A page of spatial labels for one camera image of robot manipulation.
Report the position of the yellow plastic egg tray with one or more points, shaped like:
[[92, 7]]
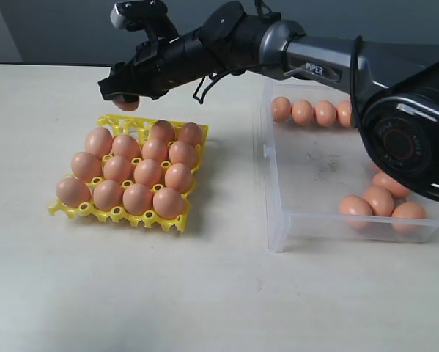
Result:
[[139, 128]]

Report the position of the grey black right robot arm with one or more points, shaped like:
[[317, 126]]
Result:
[[393, 87]]

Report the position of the clear plastic bin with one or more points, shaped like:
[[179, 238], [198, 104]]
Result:
[[307, 170]]

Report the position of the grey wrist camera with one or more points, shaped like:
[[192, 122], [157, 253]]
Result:
[[149, 16]]

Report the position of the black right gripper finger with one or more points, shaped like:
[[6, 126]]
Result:
[[124, 99], [118, 82]]

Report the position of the brown egg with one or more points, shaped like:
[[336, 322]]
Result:
[[137, 199], [85, 166], [72, 192], [184, 153], [380, 200], [396, 189], [325, 113], [130, 106], [162, 130], [302, 112], [179, 177], [99, 142], [168, 203], [190, 133], [155, 149], [343, 111], [126, 146], [281, 109], [107, 195], [355, 206], [408, 210], [117, 168], [148, 172]]

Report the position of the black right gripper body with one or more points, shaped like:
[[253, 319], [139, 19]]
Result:
[[157, 69]]

